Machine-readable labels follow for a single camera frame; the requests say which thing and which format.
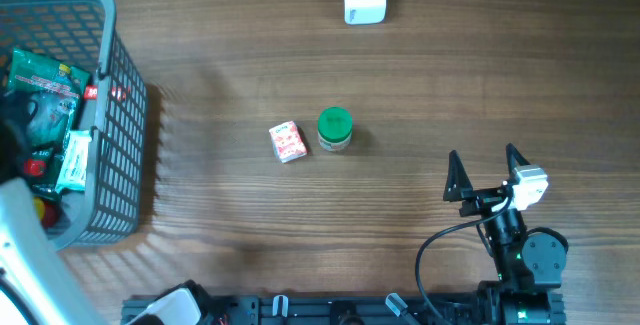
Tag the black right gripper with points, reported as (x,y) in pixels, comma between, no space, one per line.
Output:
(459,188)

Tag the green lid Knorr jar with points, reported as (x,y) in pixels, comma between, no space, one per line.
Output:
(334,128)

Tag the orange Kleenex tissue pack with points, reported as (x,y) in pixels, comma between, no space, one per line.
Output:
(287,142)

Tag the mint green wipes pack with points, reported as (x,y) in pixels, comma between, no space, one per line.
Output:
(73,171)

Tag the red sauce bottle green cap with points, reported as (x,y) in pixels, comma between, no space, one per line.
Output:
(42,205)

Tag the green 3M gloves package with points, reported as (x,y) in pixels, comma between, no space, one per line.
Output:
(54,92)

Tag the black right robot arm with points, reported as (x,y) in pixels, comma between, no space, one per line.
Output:
(529,262)

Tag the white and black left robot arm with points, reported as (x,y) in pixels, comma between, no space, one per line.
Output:
(37,284)

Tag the grey plastic shopping basket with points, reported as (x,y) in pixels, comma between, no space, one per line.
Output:
(83,33)

